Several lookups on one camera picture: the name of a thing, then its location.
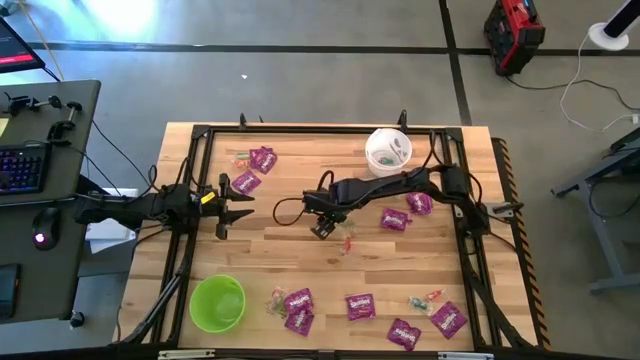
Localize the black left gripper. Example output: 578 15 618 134
189 172 256 241

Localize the purple Skittles candy pack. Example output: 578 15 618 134
379 207 413 233
283 287 315 315
230 169 263 196
405 191 434 217
344 292 377 322
248 146 279 176
386 317 423 352
429 300 469 341
284 309 315 337

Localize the white plastic halloween bucket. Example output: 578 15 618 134
364 127 414 179

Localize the green plastic bucket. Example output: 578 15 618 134
188 273 247 335

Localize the white cardboard box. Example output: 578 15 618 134
84 187 139 254

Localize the black computer mouse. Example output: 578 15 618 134
31 206 62 251

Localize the dark grey desk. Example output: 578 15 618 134
0 78 102 326

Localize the yellow black hazard tape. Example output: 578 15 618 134
492 137 551 351

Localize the backlit black keyboard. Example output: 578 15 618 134
0 142 53 196

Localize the black smartphone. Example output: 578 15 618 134
0 263 22 321

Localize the red black power station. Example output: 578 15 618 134
483 0 547 77

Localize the black computer monitor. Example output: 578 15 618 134
0 17 46 75

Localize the grey metal table stand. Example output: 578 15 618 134
549 127 640 296

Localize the white base black pole stand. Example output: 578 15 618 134
587 0 640 52

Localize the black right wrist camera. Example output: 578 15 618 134
309 218 337 242

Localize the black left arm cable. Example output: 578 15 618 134
147 157 201 196

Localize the silver metal bracket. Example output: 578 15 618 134
157 349 216 360
437 351 495 360

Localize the black desk clamp mount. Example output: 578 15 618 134
47 101 84 145
2 92 64 117

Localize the black floor cable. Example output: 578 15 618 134
503 74 640 111

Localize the white floor cable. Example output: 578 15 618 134
558 32 640 134

